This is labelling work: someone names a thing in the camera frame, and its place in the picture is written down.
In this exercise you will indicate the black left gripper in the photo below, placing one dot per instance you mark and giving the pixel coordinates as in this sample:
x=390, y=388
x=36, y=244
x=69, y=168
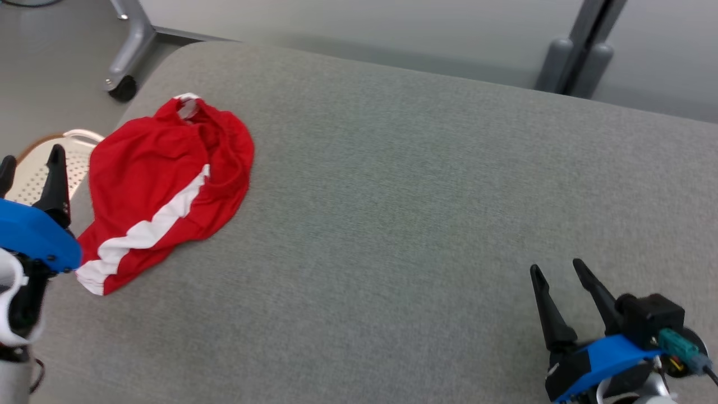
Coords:
x=28, y=303

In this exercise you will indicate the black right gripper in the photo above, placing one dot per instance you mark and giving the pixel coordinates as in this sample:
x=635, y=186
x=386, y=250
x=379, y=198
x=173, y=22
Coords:
x=569, y=367

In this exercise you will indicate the red shorts with white stripe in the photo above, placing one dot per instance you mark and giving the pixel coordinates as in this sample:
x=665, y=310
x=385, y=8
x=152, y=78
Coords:
x=146, y=168

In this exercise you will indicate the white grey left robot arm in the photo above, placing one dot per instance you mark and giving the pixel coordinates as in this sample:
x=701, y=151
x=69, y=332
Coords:
x=11, y=370

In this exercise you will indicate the white laundry basket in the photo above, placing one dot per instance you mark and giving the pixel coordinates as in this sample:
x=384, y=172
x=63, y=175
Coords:
x=76, y=163

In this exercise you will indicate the black caster wheel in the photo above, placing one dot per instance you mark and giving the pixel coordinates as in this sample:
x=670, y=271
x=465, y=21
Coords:
x=123, y=90

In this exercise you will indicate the grey metal cart leg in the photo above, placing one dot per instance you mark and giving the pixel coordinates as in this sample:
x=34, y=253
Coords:
x=134, y=39

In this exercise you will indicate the grey cylinder bumper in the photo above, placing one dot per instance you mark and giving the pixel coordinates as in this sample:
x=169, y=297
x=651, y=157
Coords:
x=593, y=73
x=554, y=64

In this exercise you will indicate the blue left camera mount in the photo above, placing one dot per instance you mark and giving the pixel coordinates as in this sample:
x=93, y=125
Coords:
x=33, y=235

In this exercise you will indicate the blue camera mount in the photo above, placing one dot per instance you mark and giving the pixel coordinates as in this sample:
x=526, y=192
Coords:
x=608, y=356
x=33, y=235

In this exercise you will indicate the blue right camera mount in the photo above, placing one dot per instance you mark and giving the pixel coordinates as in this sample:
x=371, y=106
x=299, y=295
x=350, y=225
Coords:
x=608, y=356

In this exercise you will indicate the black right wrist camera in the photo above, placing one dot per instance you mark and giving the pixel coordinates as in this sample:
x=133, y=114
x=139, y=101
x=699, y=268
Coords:
x=650, y=317

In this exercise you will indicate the grey partition post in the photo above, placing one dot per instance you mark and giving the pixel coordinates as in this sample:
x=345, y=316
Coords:
x=592, y=39

